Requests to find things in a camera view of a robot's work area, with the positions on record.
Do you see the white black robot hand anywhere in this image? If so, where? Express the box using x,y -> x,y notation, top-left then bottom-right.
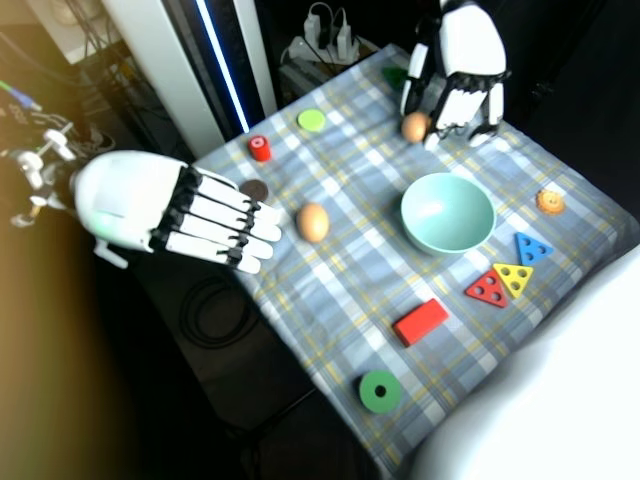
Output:
73,149 -> 284,275
399,0 -> 512,151

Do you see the brown egg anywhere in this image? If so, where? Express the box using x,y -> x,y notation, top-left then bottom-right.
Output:
401,111 -> 431,144
295,201 -> 331,245

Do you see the mint green bowl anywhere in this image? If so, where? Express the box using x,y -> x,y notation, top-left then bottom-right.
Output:
399,172 -> 497,257

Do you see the green triangle peg block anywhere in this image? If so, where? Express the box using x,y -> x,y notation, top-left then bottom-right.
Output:
382,66 -> 410,91

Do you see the brown sandwich cookie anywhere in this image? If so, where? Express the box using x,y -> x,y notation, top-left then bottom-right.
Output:
238,178 -> 270,203

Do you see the white plug adapter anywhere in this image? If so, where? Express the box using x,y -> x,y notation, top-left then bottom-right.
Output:
334,24 -> 354,59
303,13 -> 324,46

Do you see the red cylinder with white print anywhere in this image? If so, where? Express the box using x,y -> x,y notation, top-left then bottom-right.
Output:
247,134 -> 273,163

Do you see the white pillar with blue light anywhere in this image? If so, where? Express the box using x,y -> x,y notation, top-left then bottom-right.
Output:
102,0 -> 279,159

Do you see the white power strip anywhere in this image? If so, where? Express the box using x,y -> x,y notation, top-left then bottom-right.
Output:
279,34 -> 362,66

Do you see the tan round biscuit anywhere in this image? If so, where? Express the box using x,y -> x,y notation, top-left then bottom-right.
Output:
535,188 -> 566,216

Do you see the lime green sandwich cookie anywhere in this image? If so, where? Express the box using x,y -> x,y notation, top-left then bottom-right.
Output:
296,108 -> 327,133

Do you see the blue triangle peg block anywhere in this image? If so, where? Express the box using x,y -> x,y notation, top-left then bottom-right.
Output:
514,231 -> 555,267

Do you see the yellow triangle peg block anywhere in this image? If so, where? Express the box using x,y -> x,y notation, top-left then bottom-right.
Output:
492,262 -> 535,300

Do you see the red triangle peg block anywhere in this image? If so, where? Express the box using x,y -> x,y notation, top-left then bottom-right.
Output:
464,270 -> 510,309

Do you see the blue plaid tablecloth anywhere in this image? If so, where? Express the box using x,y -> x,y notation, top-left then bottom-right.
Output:
192,43 -> 640,476

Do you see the red rectangular block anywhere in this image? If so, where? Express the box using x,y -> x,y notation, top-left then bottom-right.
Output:
392,297 -> 450,348

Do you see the white rounded robot shell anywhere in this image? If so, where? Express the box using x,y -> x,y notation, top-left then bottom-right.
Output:
409,249 -> 640,480

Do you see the black coiled cable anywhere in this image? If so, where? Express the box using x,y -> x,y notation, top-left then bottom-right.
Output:
179,277 -> 261,349

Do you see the green cable with blue connector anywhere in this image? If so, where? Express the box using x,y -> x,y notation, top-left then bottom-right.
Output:
0,79 -> 44,114

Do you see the green stacking ring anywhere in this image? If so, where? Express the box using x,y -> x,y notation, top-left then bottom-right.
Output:
358,369 -> 404,415

